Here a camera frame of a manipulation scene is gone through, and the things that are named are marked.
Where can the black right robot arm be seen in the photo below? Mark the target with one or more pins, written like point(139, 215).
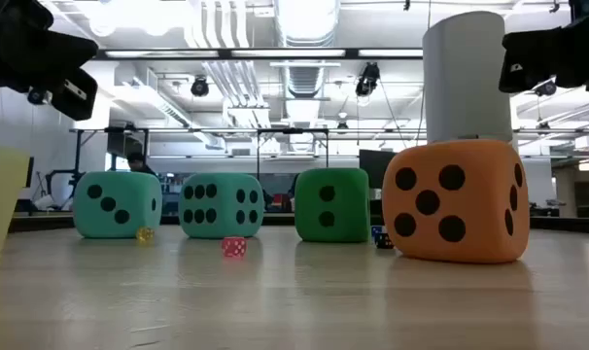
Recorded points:
point(588, 9)

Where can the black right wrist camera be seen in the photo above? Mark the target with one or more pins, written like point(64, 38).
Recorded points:
point(528, 73)

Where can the black overhead camera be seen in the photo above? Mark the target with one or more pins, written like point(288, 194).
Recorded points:
point(368, 78)

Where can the small yellow die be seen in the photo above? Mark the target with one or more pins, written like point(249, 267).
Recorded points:
point(145, 235)

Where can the small black die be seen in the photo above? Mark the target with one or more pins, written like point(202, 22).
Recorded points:
point(384, 241)

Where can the small pink die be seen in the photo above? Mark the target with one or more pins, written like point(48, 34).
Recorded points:
point(233, 247)

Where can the teal foam die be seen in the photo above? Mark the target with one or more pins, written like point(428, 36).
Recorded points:
point(129, 194)
point(221, 223)

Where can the white lamp with wooden base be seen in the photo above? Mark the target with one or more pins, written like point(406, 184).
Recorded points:
point(464, 78)

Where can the black computer monitor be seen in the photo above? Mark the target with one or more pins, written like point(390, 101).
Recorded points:
point(378, 167)

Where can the person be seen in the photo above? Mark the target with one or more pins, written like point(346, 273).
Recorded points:
point(136, 163)

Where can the yellow translucent plastic bin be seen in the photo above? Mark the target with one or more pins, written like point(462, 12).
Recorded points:
point(0, 204)

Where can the small blue die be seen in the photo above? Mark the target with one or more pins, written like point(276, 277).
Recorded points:
point(376, 230)

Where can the green foam die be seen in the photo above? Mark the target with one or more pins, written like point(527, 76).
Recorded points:
point(348, 204)

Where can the black background frame stand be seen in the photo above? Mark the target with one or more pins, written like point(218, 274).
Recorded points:
point(258, 150)

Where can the black ceiling spotlight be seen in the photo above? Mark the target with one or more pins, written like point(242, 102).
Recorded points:
point(199, 87)
point(36, 96)
point(546, 89)

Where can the orange foam die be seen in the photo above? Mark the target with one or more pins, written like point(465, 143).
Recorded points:
point(479, 219)

